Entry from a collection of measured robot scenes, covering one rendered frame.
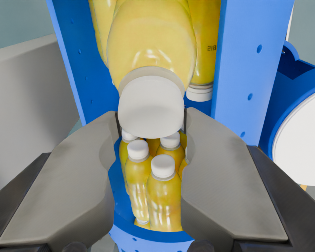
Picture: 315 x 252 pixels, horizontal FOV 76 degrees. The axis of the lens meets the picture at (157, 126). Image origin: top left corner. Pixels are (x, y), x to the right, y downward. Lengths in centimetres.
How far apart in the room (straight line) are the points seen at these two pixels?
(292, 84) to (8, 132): 64
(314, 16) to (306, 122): 121
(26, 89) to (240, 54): 57
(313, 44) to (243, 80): 152
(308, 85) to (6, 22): 160
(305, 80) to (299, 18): 112
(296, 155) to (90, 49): 47
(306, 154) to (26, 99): 70
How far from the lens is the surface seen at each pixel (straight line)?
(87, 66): 37
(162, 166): 33
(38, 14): 158
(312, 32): 168
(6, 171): 58
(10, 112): 60
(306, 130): 51
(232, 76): 18
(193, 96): 29
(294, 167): 57
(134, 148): 37
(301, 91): 49
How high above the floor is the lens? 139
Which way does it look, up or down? 59 degrees down
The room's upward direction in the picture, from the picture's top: 178 degrees counter-clockwise
